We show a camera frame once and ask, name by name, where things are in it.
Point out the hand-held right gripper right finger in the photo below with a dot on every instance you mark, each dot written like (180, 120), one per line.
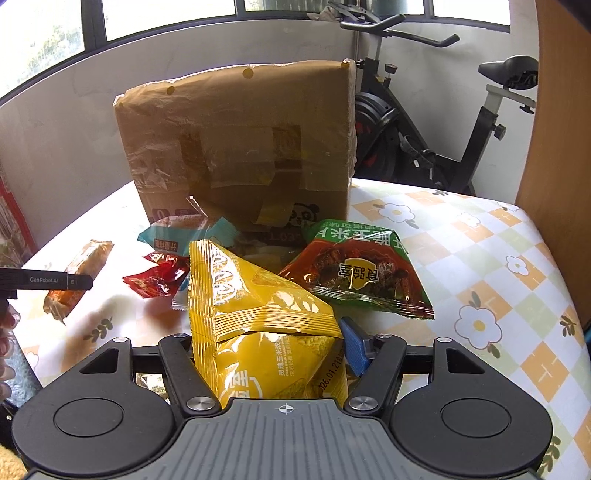
(353, 348)

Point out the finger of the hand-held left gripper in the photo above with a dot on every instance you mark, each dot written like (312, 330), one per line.
(46, 280)

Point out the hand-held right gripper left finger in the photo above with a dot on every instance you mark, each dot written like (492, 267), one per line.
(178, 355)

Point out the orange-brown snack packet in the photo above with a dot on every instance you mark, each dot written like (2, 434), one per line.
(85, 258)

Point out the green and red snack bag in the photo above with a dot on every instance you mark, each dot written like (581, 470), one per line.
(360, 272)

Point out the yellow chip bag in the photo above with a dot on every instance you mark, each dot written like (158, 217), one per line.
(258, 300)

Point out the light blue snack packet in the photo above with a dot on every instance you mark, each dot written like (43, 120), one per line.
(184, 228)

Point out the taped brown cardboard box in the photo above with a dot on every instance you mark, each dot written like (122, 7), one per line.
(231, 138)

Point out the person's left hand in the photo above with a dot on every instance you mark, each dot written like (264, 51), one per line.
(8, 319)

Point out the gold foil wrapper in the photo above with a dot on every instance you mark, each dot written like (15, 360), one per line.
(150, 383)

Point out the red printed box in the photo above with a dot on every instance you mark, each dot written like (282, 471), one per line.
(9, 221)

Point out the small red snack packet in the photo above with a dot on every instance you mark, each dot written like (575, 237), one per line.
(154, 279)

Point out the floral checked tablecloth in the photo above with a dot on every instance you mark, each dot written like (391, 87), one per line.
(485, 258)

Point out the black exercise bike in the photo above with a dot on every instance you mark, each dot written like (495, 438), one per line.
(383, 138)

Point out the dark framed window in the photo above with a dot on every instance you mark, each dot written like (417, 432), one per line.
(94, 23)

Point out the wooden panel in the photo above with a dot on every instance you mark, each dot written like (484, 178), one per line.
(558, 115)

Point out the beige rag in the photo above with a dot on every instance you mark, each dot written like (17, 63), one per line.
(323, 10)

